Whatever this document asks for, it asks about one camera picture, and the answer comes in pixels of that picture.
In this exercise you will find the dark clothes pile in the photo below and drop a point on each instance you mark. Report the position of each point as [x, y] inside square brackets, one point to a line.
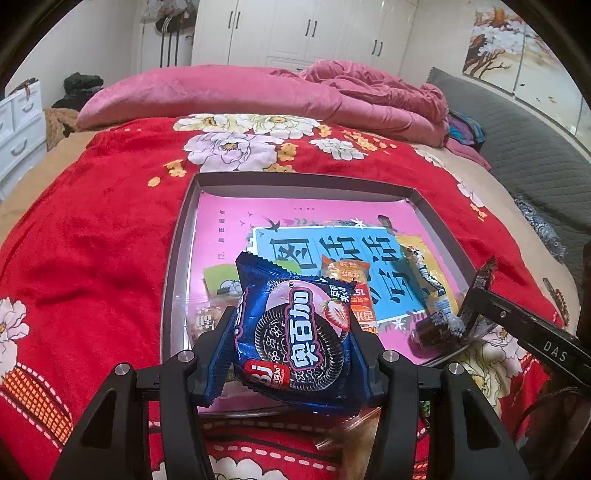
[81, 85]

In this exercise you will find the bed with tan sheet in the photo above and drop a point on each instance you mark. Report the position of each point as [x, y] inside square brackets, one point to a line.
[503, 198]

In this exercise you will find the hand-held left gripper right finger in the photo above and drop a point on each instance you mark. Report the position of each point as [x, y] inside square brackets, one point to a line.
[364, 360]

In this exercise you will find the clear packet with beige snack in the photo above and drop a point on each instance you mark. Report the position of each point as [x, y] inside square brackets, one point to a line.
[203, 318]

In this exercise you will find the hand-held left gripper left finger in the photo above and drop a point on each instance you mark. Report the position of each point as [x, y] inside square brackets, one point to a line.
[219, 364]

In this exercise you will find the orange bread packet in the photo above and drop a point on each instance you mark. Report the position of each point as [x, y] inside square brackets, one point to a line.
[348, 272]

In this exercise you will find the blue cookie packet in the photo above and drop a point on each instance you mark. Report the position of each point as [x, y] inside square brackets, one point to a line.
[291, 337]

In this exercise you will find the white drawer dresser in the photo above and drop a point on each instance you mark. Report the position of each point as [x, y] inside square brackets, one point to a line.
[21, 124]

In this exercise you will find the red floral blanket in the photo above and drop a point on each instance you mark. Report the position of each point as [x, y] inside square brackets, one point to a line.
[92, 230]

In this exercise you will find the brown fuzzy cloth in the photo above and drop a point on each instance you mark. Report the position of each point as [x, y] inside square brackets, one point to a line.
[60, 127]

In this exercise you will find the gold snack packet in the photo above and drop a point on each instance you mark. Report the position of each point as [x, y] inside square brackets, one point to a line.
[415, 258]

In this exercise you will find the grey patterned cloth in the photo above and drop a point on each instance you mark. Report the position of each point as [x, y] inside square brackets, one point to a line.
[540, 228]

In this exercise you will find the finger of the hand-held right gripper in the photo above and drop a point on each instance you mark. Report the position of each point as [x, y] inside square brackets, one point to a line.
[475, 309]

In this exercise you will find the grey shallow box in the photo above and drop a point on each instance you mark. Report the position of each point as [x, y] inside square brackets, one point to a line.
[180, 258]

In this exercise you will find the pink book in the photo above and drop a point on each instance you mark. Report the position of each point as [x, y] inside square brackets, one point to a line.
[231, 221]

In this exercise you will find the floral wall painting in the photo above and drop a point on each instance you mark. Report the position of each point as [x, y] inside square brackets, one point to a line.
[498, 41]

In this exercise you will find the small brown snack packet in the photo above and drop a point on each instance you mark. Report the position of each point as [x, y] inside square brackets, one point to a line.
[485, 273]

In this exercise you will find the clear wrapped snack packet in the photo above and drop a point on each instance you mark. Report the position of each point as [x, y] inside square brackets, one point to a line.
[431, 330]

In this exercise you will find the pink duvet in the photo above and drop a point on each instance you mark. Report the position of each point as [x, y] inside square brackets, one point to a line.
[207, 92]

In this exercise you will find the grey quilted headboard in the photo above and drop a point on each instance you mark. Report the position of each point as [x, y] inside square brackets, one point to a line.
[531, 147]

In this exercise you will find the colourful striped cloth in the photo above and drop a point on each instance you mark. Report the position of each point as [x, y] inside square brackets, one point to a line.
[466, 129]

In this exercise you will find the hanging clothes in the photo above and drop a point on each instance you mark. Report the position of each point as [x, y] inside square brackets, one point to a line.
[168, 18]

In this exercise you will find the white wardrobe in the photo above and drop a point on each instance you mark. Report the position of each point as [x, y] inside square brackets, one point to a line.
[277, 32]

